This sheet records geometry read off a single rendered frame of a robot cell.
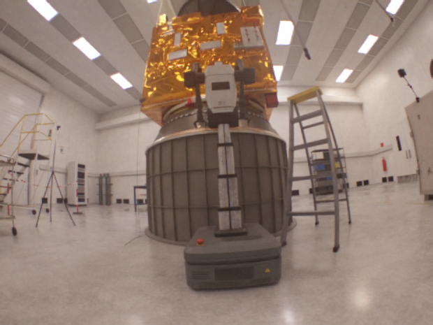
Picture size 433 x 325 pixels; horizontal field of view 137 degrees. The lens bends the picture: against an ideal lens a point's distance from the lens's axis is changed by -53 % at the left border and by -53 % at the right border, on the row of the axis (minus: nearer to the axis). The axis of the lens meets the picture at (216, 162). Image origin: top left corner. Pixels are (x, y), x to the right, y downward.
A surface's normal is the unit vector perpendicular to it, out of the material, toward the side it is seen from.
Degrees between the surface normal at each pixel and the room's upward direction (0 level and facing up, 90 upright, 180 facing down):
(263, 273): 90
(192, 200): 90
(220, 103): 90
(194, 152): 90
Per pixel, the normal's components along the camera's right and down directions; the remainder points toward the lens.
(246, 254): -0.04, -0.16
